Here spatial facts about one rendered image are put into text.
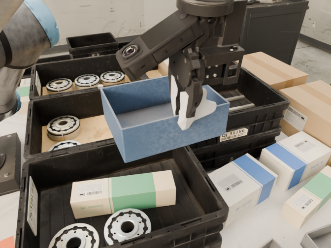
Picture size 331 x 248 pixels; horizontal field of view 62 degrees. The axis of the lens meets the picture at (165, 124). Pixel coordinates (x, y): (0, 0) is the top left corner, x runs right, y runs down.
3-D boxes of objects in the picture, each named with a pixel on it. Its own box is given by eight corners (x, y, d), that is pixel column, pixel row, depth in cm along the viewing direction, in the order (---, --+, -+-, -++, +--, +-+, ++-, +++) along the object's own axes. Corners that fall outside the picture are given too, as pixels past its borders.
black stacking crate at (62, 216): (33, 314, 50) (13, 285, 43) (37, 193, 73) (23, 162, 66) (223, 245, 61) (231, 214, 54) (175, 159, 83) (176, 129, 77)
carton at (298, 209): (321, 177, 92) (327, 165, 88) (339, 189, 88) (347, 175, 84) (279, 215, 80) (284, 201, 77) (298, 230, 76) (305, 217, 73)
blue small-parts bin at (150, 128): (124, 163, 46) (120, 130, 42) (104, 117, 57) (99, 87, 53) (225, 134, 52) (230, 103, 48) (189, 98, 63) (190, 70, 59)
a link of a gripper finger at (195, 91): (199, 122, 41) (206, 69, 35) (190, 124, 40) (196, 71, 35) (186, 105, 44) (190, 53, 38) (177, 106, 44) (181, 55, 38)
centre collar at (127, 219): (116, 240, 56) (116, 239, 56) (115, 220, 60) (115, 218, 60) (140, 236, 57) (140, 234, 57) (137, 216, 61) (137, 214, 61)
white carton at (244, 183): (243, 172, 94) (247, 152, 89) (271, 195, 86) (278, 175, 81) (197, 198, 85) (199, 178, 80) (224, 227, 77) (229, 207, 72)
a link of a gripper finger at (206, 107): (215, 134, 46) (224, 87, 40) (183, 141, 44) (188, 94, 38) (207, 122, 48) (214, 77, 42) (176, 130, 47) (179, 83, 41)
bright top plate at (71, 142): (46, 168, 74) (45, 166, 73) (48, 144, 82) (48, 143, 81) (83, 161, 76) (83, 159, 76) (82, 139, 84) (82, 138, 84)
